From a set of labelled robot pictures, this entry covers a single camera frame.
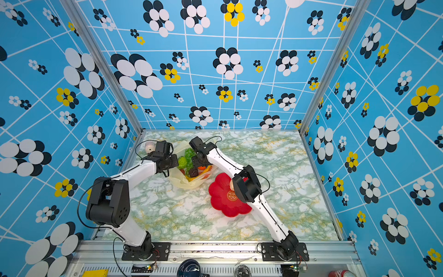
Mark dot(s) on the yellow block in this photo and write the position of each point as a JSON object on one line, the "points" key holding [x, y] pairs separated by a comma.
{"points": [[95, 273]]}

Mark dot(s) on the fake green grapes bunch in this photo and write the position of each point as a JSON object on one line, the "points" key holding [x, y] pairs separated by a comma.
{"points": [[189, 154]]}

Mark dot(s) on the aluminium corner post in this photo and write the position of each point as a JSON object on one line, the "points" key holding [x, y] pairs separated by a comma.
{"points": [[347, 35], [91, 44]]}

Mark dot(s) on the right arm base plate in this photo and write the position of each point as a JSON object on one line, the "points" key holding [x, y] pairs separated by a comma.
{"points": [[270, 252]]}

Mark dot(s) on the translucent yellowish plastic bag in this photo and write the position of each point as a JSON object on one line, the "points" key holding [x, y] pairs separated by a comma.
{"points": [[180, 178]]}

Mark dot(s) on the aluminium front rail frame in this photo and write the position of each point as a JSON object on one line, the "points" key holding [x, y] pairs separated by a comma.
{"points": [[217, 259]]}

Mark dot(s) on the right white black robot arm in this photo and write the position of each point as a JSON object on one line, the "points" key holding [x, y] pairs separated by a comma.
{"points": [[248, 189]]}

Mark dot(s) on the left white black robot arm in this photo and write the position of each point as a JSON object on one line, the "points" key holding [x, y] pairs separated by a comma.
{"points": [[109, 202]]}

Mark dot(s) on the small pink roll object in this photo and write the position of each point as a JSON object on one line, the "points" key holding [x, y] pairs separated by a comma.
{"points": [[150, 146]]}

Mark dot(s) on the right aluminium corner post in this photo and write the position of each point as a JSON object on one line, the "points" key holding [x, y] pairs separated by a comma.
{"points": [[347, 35]]}

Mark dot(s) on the fake dark purple fruit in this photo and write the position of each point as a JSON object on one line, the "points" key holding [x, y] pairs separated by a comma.
{"points": [[193, 172]]}

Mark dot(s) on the red flower-shaped plate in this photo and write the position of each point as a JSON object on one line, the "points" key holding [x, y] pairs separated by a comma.
{"points": [[224, 199]]}

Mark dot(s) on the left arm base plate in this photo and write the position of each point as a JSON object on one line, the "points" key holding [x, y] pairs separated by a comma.
{"points": [[157, 251]]}

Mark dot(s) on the left aluminium corner post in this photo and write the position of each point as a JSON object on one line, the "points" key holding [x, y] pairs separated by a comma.
{"points": [[91, 44]]}

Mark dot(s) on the fake green custard apple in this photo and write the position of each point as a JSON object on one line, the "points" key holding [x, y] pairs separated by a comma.
{"points": [[182, 162]]}

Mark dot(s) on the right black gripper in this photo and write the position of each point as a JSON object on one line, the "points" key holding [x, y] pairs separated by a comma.
{"points": [[195, 161]]}

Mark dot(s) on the black round camera lens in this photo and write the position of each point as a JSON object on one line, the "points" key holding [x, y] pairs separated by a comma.
{"points": [[189, 268]]}

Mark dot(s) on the red can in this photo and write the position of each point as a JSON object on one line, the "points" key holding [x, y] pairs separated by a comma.
{"points": [[341, 273]]}

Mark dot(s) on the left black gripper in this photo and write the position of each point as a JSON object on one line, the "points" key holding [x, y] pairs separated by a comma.
{"points": [[175, 164]]}

